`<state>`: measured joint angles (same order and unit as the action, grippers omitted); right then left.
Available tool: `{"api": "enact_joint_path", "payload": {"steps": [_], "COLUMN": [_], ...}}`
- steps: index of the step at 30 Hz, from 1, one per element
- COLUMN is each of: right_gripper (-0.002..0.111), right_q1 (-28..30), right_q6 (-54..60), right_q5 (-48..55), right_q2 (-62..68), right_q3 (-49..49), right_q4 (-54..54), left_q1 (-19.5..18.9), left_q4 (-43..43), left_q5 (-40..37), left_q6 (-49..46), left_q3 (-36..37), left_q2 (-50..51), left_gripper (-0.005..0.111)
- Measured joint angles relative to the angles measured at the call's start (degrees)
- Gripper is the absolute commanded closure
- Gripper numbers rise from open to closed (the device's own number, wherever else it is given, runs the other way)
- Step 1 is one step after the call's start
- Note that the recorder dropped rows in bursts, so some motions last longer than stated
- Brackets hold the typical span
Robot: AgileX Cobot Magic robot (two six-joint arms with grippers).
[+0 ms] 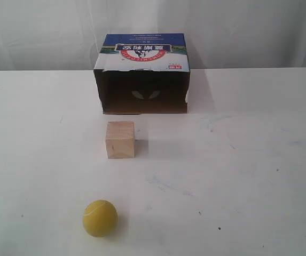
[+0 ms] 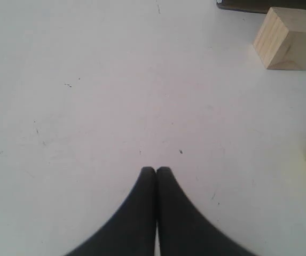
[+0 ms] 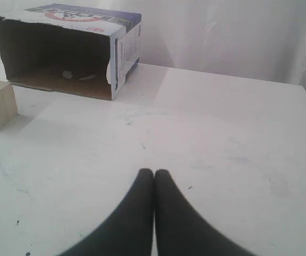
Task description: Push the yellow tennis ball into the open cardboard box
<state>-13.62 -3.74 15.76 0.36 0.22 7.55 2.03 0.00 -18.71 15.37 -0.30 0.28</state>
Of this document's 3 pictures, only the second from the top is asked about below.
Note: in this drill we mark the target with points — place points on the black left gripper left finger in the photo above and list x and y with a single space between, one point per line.
132 228

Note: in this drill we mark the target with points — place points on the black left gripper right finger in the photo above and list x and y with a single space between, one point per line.
182 229

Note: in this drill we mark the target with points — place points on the light wooden cube block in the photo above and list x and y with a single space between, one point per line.
281 40

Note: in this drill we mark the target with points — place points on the printed cardboard box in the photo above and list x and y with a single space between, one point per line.
259 6

